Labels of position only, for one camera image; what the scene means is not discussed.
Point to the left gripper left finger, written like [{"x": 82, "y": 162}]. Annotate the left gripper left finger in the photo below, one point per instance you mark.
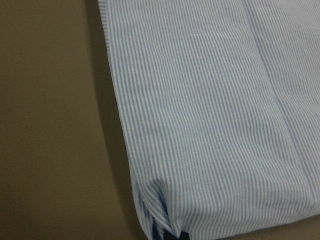
[{"x": 159, "y": 233}]

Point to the light blue striped shirt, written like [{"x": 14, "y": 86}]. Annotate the light blue striped shirt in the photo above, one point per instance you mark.
[{"x": 219, "y": 103}]

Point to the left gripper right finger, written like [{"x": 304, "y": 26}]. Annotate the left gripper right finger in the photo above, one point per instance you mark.
[{"x": 184, "y": 236}]

